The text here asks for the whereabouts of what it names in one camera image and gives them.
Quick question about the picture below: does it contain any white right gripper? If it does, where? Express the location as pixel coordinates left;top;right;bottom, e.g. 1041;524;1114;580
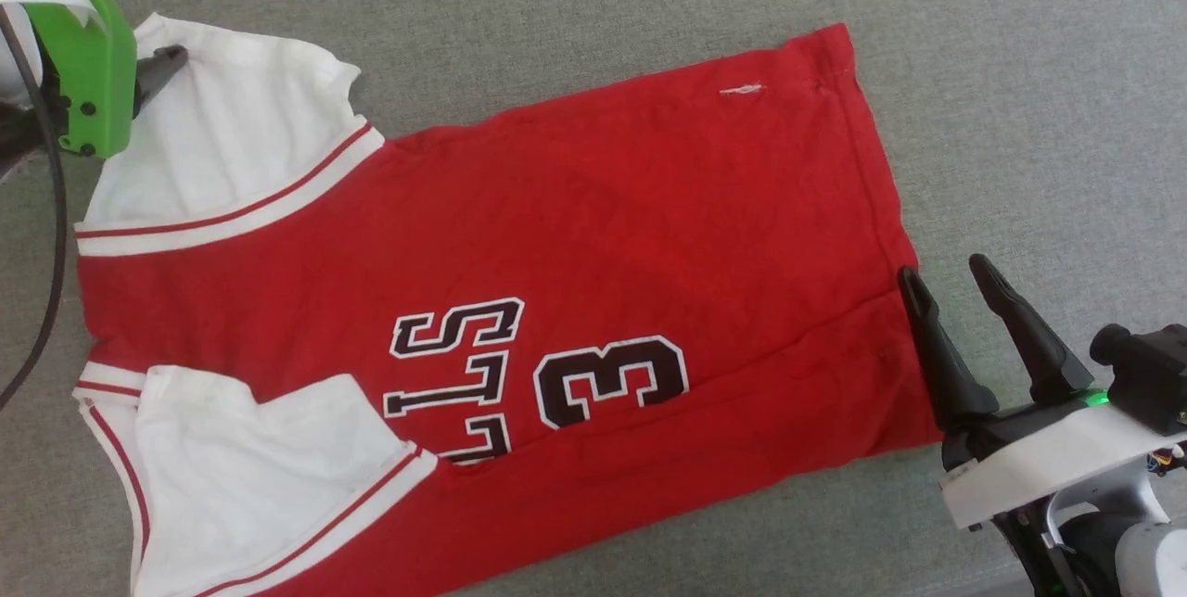
897;253;1187;530

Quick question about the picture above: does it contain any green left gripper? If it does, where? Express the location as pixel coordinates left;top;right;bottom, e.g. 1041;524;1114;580
0;0;190;159

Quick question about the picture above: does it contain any red white basketball jersey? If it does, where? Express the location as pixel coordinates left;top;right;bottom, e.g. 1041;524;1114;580
72;13;945;597

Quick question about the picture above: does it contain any grey padded work surface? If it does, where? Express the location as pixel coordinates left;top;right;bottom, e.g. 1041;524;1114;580
0;0;1187;597

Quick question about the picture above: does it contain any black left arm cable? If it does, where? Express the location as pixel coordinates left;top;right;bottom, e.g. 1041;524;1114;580
0;4;71;413

